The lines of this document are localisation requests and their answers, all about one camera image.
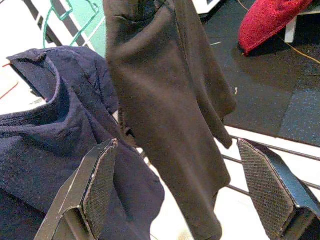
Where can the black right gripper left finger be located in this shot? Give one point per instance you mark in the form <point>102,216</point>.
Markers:
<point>75,200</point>

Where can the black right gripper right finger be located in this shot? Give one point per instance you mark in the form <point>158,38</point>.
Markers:
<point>270,195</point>

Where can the black metal clothes rack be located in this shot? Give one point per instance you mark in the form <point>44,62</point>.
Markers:
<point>287,150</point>

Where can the navy blue polo shirt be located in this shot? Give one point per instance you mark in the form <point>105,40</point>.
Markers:
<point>37,140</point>

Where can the black speckled floor mat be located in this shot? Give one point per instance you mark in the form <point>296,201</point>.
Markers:
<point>262,87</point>

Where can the dark brown hanging garment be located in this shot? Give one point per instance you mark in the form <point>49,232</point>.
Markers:
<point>170,100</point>

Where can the white shelf stand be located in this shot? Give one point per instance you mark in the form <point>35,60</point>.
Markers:
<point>290,30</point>

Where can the red cloth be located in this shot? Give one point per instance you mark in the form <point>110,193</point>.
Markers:
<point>265,22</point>

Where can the white storage box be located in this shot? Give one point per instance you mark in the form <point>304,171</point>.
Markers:
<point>210,6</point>

